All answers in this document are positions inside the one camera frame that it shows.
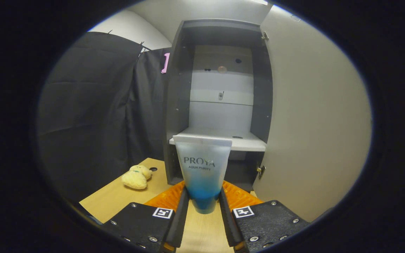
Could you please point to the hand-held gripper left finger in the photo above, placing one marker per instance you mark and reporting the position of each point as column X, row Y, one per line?
column 179, row 221

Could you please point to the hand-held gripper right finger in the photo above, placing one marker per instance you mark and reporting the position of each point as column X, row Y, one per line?
column 227, row 225

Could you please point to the blue white cosmetic tube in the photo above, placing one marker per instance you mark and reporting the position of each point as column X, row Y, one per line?
column 202, row 168

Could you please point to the yellow plush toy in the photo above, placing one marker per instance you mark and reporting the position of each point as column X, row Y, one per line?
column 135, row 177

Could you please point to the beige cabinet door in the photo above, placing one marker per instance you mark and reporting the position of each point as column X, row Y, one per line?
column 315, row 123

